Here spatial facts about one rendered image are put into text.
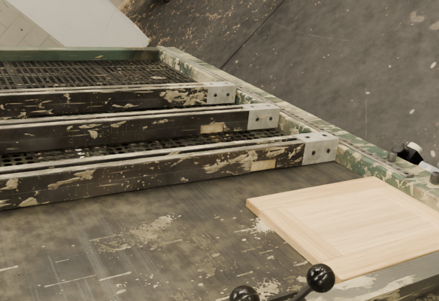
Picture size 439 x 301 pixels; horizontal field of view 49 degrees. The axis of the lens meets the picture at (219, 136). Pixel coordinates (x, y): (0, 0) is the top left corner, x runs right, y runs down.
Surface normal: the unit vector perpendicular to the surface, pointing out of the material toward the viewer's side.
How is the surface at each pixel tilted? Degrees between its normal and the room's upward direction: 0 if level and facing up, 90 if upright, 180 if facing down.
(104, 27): 90
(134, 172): 90
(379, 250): 51
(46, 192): 90
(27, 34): 90
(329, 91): 0
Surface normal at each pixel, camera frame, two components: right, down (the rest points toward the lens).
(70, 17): 0.40, 0.46
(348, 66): -0.61, -0.52
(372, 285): 0.11, -0.93
